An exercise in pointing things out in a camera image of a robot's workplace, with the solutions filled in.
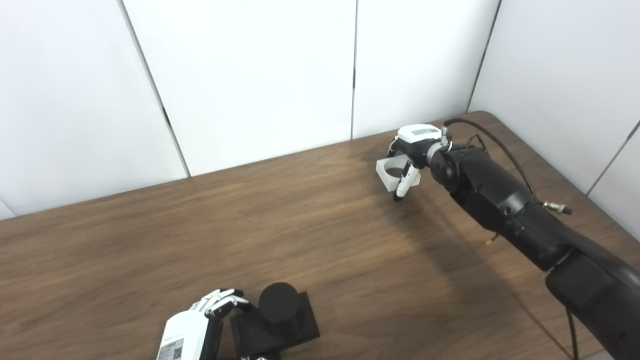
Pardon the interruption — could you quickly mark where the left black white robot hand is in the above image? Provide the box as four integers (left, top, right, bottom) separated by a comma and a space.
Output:
156, 288, 253, 360

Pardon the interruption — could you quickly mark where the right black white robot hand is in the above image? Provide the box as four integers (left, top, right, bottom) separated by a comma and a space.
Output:
387, 124, 446, 202

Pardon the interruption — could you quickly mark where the white square piece with hole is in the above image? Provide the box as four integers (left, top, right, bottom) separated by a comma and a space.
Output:
376, 154, 422, 193

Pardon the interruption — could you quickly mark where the black peg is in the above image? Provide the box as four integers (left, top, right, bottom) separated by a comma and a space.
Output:
230, 282, 321, 360

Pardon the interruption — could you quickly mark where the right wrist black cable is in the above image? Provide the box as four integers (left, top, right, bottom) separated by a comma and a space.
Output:
443, 118, 573, 216

